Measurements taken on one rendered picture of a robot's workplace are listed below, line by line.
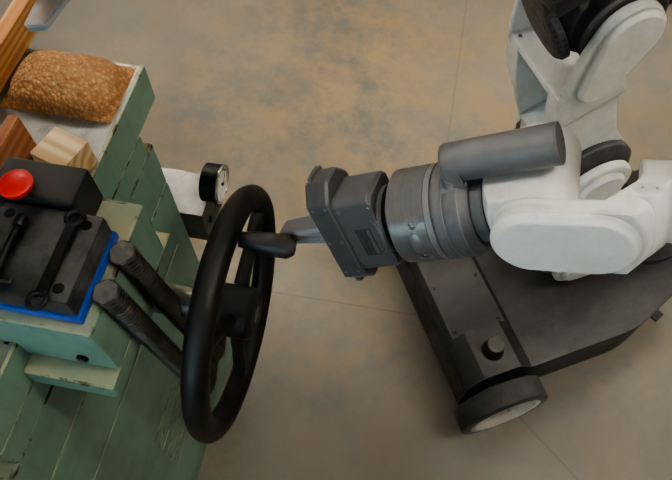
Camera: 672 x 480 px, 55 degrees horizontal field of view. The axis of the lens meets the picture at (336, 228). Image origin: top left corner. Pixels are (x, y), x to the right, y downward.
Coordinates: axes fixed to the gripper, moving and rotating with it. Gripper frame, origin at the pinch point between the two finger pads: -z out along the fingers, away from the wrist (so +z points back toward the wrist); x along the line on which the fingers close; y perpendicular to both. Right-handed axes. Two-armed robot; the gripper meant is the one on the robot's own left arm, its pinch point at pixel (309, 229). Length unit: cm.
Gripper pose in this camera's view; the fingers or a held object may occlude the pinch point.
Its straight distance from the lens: 66.3
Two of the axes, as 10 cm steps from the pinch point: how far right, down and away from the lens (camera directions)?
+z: 8.5, -1.2, -5.1
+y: -3.3, 6.4, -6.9
